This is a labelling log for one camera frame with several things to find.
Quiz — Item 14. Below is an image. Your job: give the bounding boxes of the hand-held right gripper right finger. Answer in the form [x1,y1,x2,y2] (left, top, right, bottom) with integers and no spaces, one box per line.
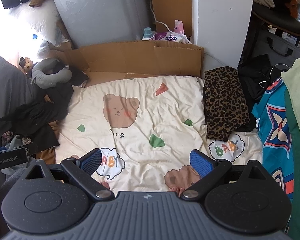
[180,149,274,201]

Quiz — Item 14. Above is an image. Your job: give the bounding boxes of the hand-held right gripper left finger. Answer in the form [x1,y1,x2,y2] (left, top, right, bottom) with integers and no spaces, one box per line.
[25,149,115,201]

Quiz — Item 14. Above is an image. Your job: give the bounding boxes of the black garment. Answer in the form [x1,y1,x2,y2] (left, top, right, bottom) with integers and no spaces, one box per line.
[0,67,90,153]

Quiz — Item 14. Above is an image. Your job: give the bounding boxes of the leopard print garment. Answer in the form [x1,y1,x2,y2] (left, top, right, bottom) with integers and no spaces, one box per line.
[202,67,250,142]

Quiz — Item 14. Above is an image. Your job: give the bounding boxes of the dark grey pillow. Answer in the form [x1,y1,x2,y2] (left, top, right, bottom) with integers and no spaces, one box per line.
[0,55,40,135]

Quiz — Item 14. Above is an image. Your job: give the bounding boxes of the cream bear-print blanket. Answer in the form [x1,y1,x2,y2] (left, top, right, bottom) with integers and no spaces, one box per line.
[55,75,263,198]

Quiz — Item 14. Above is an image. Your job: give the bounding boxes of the teal patterned jersey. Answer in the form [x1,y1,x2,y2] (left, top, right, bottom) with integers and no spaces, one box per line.
[251,76,294,215]

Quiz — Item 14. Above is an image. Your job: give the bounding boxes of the grey neck pillow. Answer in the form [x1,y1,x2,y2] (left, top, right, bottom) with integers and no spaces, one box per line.
[31,58,73,89]

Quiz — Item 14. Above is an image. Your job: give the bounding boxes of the small teddy bear toy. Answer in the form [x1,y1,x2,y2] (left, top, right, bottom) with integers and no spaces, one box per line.
[19,57,33,72]

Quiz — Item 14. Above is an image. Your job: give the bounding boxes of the black bag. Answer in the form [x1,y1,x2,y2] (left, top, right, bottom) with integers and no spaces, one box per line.
[236,55,290,105]

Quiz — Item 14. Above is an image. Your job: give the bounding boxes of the flattened cardboard sheet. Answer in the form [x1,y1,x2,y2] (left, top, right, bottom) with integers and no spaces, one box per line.
[47,40,205,80]

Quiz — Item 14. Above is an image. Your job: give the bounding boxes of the purple tissue pack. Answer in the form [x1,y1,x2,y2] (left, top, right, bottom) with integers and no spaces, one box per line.
[152,31,189,43]

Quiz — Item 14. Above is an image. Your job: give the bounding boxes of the grey bag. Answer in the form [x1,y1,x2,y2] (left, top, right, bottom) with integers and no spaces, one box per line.
[247,30,300,67]

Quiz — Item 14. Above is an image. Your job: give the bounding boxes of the pink plastic bag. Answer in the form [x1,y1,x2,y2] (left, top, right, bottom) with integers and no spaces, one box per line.
[174,19,186,35]

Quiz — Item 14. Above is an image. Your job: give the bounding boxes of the white pillow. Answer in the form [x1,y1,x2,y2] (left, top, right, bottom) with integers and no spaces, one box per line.
[12,0,68,47]

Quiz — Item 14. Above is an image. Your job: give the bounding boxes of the detergent bottle with blue cap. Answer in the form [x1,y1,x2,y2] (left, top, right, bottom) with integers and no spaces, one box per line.
[141,27,155,41]

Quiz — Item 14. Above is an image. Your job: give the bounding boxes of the grey wrapped mattress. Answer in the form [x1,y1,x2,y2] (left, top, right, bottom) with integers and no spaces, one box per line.
[45,0,155,50]

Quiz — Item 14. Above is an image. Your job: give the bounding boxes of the black chair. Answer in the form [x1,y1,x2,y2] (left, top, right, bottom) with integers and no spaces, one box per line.
[251,2,300,37]

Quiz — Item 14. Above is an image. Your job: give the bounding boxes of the upright cardboard box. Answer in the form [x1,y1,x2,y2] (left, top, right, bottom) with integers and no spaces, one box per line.
[146,0,193,34]

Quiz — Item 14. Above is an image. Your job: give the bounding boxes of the white charger cables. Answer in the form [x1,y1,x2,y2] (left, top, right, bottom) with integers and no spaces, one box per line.
[259,64,292,87]

